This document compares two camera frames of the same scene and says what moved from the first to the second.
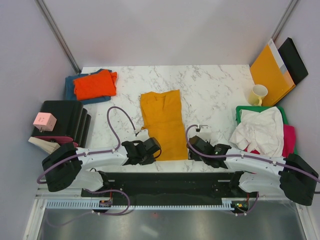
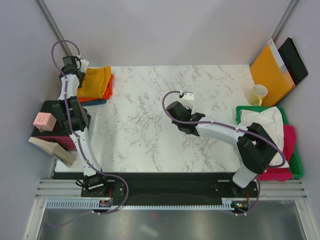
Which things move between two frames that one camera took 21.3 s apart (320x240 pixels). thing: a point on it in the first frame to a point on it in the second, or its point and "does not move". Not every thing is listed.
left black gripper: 149,161 to 82,75
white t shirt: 262,132 does not move
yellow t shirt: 162,115 to 95,81
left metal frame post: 55,30 does not move
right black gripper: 191,156 to 189,110
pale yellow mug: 258,92 does not move
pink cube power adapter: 45,121 does not move
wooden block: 49,146 does not move
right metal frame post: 284,19 does not move
